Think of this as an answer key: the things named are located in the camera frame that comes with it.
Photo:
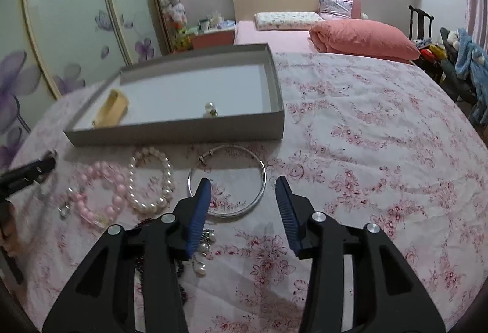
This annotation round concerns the lilac small pillow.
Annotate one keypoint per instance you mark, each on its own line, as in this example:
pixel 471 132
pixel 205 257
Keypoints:
pixel 335 9

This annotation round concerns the salmon folded duvet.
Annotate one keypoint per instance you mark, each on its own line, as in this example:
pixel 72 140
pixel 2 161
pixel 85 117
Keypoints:
pixel 360 37

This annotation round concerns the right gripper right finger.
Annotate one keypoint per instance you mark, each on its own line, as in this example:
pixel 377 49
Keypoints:
pixel 387 294

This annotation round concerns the grey cardboard tray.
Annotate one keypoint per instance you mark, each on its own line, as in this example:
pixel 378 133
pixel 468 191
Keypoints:
pixel 167 98

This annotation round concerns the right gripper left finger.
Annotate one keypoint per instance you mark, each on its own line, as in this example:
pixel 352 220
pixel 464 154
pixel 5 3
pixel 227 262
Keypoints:
pixel 99 297

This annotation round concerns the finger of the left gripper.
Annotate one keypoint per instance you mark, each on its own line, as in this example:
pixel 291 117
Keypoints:
pixel 17 179

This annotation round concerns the blue plush blanket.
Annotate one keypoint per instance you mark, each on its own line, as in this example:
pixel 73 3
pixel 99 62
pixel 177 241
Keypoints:
pixel 470 67

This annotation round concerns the thin silver bangle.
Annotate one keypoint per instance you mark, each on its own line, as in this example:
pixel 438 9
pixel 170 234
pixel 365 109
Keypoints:
pixel 237 176

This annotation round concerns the stack of plush toys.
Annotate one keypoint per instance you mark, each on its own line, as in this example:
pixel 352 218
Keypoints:
pixel 175 19

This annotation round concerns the pink curtain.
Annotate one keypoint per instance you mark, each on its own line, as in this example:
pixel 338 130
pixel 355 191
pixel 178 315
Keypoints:
pixel 477 21

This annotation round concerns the pearl cluster brooch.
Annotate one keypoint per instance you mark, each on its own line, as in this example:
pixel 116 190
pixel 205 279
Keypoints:
pixel 203 252

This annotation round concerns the dark wooden chair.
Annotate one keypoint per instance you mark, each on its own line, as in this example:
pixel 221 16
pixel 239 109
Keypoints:
pixel 420 25

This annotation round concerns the floral pink bedsheet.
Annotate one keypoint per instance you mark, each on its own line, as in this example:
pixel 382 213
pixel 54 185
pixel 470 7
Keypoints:
pixel 364 140

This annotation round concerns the pink bedside table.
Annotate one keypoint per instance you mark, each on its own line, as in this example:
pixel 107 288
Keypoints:
pixel 212 39

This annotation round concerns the single pearl earring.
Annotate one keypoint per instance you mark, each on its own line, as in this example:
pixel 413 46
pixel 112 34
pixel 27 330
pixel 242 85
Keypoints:
pixel 210 110

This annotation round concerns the yellow wrist watch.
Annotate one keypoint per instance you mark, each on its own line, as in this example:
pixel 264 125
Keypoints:
pixel 112 110

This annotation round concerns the floral white pillow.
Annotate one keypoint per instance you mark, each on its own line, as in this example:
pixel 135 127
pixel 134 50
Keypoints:
pixel 286 20

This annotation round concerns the white mug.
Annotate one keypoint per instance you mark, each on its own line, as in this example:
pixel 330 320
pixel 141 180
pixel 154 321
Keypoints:
pixel 204 25

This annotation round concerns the sliding glass wardrobe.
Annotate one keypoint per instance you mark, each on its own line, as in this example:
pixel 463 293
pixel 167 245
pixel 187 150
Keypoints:
pixel 50 48

